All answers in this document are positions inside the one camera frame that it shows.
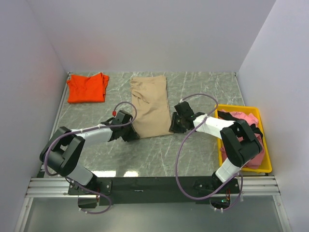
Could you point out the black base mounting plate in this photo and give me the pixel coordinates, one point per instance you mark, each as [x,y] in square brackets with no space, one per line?
[125,190]

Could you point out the aluminium frame rail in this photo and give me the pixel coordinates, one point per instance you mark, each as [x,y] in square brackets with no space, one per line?
[40,174]

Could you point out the beige t shirt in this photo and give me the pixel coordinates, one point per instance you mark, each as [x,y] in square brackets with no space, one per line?
[149,96]

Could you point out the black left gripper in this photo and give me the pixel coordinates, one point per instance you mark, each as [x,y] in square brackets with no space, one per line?
[133,136]

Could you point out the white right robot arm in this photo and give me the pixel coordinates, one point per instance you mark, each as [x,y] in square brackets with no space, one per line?
[213,126]

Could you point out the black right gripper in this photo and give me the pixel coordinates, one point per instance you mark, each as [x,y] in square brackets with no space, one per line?
[173,126]

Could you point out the pink t shirt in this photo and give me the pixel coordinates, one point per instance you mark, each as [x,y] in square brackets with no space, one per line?
[241,146]

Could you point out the yellow plastic bin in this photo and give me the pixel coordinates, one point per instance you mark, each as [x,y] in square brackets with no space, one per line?
[265,166]

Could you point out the black t shirt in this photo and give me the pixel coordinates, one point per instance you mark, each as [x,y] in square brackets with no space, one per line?
[249,118]

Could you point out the orange t shirt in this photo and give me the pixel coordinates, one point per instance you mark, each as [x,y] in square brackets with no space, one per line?
[84,89]

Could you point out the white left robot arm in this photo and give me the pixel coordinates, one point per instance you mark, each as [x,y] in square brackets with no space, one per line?
[62,152]

